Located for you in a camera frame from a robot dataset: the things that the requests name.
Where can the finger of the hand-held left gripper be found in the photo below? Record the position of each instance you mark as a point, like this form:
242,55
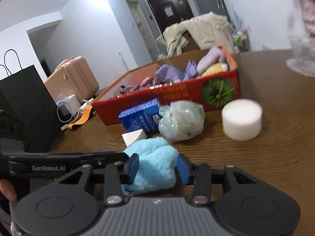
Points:
103,156

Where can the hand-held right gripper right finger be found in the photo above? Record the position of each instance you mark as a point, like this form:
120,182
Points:
184,169

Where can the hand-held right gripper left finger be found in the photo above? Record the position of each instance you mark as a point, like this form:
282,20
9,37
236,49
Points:
133,170

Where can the light blue fluffy plush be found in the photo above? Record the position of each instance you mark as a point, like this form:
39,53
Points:
155,162

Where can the red cardboard box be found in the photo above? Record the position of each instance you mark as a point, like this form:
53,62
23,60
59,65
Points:
172,95

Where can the purple sachet bag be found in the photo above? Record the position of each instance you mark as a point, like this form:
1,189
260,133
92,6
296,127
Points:
169,72

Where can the purple cloth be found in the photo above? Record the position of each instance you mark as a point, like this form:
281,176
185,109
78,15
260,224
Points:
191,70

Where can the white yellow sheep plush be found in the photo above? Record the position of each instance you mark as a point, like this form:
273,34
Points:
214,69

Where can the person's left hand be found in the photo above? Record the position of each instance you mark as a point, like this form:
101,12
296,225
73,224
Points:
7,189

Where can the white triangular sponge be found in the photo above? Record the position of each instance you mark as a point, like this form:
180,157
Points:
134,136

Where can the clear bag of green stuffing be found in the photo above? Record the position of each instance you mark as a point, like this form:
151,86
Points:
182,120

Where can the blue carton box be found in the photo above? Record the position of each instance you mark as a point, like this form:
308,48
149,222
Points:
137,118

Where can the small white bottle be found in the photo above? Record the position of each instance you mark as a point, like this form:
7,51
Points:
86,102

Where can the dark blue power bank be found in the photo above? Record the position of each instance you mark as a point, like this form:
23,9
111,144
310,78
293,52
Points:
64,110

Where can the white box device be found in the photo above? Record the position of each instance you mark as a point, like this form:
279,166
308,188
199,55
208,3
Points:
73,100

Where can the black paper bag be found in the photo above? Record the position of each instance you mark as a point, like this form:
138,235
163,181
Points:
29,95

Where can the white foam cylinder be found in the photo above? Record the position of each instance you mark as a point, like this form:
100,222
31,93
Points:
242,120

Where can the pink ribbed suitcase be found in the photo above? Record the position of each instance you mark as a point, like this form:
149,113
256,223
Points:
73,78

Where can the brown cardboard box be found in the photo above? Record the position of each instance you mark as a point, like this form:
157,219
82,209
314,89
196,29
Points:
190,41

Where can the light interior door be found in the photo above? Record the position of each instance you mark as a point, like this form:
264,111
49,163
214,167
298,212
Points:
140,29

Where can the beige clothes pile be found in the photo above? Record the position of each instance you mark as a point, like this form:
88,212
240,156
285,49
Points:
209,29

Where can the wrapped colourful bouquet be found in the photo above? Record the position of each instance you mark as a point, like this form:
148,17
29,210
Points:
240,34

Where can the white paper on door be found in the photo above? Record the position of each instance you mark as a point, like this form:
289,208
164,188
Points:
168,11

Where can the clear plastic cup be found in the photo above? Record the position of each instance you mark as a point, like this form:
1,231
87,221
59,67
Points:
302,56

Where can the dark brown entrance door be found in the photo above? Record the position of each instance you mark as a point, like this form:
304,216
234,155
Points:
179,5

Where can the grey refrigerator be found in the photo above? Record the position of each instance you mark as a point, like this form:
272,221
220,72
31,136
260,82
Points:
209,2

